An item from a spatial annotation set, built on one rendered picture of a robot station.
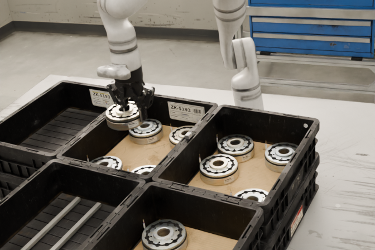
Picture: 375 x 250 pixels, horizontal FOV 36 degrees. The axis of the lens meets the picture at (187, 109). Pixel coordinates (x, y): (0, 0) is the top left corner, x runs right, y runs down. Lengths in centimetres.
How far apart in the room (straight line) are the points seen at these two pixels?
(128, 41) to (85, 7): 367
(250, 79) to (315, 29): 163
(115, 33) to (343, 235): 77
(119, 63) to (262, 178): 48
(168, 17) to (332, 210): 329
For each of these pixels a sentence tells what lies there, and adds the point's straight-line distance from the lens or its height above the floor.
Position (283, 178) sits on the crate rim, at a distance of 134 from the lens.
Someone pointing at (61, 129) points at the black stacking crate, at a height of 83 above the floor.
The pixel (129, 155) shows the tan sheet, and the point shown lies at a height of 83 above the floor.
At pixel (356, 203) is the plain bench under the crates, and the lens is 165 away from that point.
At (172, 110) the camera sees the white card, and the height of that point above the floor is 89.
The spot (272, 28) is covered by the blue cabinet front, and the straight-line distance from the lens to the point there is 345.
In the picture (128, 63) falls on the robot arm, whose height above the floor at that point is 117.
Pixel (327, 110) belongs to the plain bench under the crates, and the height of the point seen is 70.
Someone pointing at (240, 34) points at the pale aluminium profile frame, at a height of 43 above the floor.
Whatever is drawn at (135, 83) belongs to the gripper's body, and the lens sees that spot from 146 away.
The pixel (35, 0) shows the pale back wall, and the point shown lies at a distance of 535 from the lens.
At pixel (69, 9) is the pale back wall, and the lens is 516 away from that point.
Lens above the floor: 172
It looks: 28 degrees down
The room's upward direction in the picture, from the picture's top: 7 degrees counter-clockwise
